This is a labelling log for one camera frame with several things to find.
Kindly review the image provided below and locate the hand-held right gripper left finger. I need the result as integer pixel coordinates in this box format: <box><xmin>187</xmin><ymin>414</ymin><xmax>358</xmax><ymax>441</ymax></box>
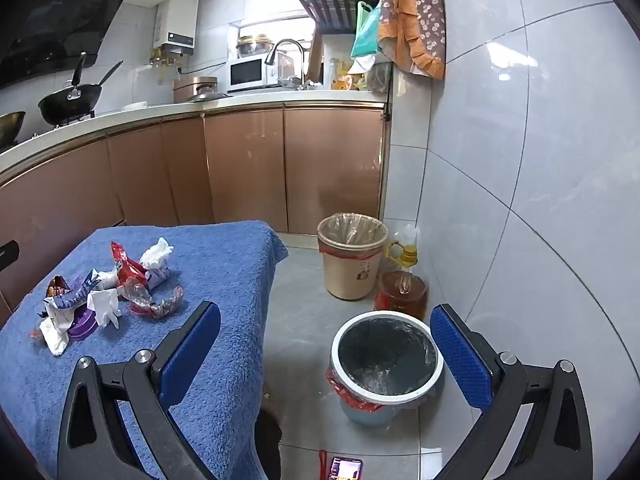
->
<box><xmin>57</xmin><ymin>301</ymin><xmax>222</xmax><ymax>480</ymax></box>

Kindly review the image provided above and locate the cooking oil bottle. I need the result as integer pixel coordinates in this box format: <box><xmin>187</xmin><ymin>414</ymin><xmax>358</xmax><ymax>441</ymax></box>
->
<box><xmin>374</xmin><ymin>240</ymin><xmax>430</xmax><ymax>322</ymax></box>

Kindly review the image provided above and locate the small white tissue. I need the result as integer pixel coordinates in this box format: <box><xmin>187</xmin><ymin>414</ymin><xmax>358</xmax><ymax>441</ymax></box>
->
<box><xmin>39</xmin><ymin>316</ymin><xmax>69</xmax><ymax>357</ymax></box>

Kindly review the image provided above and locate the purple and white wrapper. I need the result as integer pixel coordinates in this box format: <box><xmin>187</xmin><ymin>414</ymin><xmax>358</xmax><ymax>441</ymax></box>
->
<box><xmin>42</xmin><ymin>269</ymin><xmax>101</xmax><ymax>333</ymax></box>

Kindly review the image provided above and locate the black range hood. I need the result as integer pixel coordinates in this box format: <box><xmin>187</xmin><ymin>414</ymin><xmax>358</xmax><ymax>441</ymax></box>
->
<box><xmin>0</xmin><ymin>0</ymin><xmax>146</xmax><ymax>92</ymax></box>

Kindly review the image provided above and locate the metal faucet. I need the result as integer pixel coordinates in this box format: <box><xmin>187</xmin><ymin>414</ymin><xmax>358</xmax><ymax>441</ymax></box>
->
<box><xmin>264</xmin><ymin>38</ymin><xmax>307</xmax><ymax>86</ymax></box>

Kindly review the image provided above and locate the metal pot lid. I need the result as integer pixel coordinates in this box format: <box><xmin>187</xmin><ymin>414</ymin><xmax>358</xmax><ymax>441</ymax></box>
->
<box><xmin>186</xmin><ymin>86</ymin><xmax>228</xmax><ymax>102</ymax></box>

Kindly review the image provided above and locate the yellow bottle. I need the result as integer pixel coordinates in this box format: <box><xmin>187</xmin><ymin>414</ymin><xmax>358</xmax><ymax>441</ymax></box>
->
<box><xmin>332</xmin><ymin>57</ymin><xmax>351</xmax><ymax>91</ymax></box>

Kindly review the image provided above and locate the copper rice cooker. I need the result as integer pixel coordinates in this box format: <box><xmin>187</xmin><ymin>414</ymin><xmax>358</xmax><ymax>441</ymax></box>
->
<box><xmin>173</xmin><ymin>76</ymin><xmax>219</xmax><ymax>103</ymax></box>

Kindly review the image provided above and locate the red snack wrapper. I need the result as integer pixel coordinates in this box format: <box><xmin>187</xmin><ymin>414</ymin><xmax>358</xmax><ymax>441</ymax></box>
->
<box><xmin>110</xmin><ymin>241</ymin><xmax>151</xmax><ymax>286</ymax></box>

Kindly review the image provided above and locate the white packet with dark print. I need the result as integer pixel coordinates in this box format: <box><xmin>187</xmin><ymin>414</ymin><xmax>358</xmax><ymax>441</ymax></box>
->
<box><xmin>145</xmin><ymin>265</ymin><xmax>171</xmax><ymax>291</ymax></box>

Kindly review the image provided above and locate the white microwave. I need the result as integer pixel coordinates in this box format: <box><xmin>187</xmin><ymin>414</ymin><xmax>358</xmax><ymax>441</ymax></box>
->
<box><xmin>228</xmin><ymin>55</ymin><xmax>281</xmax><ymax>93</ymax></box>

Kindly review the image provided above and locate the white water heater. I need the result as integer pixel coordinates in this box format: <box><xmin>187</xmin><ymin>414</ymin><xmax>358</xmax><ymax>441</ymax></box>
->
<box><xmin>152</xmin><ymin>0</ymin><xmax>201</xmax><ymax>53</ymax></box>

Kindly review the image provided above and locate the brown wok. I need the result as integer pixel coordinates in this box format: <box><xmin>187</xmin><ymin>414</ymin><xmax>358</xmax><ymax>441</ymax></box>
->
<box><xmin>0</xmin><ymin>111</ymin><xmax>27</xmax><ymax>148</ymax></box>

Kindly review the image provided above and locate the clear plastic wrapper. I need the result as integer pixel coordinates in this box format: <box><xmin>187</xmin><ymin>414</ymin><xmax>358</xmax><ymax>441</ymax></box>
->
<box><xmin>117</xmin><ymin>277</ymin><xmax>184</xmax><ymax>320</ymax></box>

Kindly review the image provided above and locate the green plastic bag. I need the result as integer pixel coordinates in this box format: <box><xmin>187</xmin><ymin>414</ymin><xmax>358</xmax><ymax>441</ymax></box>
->
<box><xmin>350</xmin><ymin>1</ymin><xmax>383</xmax><ymax>61</ymax></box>

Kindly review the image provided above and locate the purple plastic lid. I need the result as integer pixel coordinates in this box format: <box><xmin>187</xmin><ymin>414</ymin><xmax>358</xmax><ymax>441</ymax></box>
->
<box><xmin>67</xmin><ymin>310</ymin><xmax>97</xmax><ymax>338</ymax></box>

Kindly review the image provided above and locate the blue towel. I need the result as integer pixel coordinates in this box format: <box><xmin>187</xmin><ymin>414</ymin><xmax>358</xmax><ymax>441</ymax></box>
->
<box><xmin>0</xmin><ymin>220</ymin><xmax>290</xmax><ymax>480</ymax></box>

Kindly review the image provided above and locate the red snack packet on floor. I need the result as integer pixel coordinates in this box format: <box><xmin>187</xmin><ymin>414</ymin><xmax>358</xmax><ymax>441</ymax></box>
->
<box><xmin>319</xmin><ymin>450</ymin><xmax>364</xmax><ymax>480</ymax></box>

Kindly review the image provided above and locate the copper kitchen cabinet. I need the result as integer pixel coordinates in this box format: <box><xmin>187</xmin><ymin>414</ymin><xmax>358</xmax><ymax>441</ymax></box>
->
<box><xmin>0</xmin><ymin>101</ymin><xmax>393</xmax><ymax>331</ymax></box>

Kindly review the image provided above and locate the black wok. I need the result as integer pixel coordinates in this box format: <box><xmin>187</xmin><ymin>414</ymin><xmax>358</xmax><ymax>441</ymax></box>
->
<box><xmin>38</xmin><ymin>52</ymin><xmax>103</xmax><ymax>126</ymax></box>

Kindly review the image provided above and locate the black ladle handle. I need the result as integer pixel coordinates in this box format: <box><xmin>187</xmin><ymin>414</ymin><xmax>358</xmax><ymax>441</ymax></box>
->
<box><xmin>95</xmin><ymin>61</ymin><xmax>124</xmax><ymax>88</ymax></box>

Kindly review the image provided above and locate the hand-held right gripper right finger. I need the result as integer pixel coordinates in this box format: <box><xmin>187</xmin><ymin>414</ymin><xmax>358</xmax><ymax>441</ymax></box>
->
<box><xmin>429</xmin><ymin>303</ymin><xmax>594</xmax><ymax>480</ymax></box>

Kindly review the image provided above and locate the floral orange apron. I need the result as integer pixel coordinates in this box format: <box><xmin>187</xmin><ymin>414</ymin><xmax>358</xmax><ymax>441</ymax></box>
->
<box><xmin>377</xmin><ymin>0</ymin><xmax>447</xmax><ymax>81</ymax></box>

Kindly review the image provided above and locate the long white paper towel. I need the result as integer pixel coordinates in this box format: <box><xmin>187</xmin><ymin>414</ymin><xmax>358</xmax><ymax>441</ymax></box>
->
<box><xmin>86</xmin><ymin>287</ymin><xmax>122</xmax><ymax>329</ymax></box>

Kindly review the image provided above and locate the beige trash bin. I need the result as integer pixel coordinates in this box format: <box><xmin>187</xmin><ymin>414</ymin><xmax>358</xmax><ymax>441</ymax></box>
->
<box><xmin>317</xmin><ymin>213</ymin><xmax>389</xmax><ymax>302</ymax></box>

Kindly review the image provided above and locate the wooden cutting board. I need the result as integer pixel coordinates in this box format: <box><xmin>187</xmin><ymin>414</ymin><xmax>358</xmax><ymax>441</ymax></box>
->
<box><xmin>306</xmin><ymin>35</ymin><xmax>325</xmax><ymax>83</ymax></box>

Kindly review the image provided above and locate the white bin with black liner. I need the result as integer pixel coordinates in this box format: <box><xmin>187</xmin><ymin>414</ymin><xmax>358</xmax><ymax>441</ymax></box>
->
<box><xmin>327</xmin><ymin>310</ymin><xmax>445</xmax><ymax>427</ymax></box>

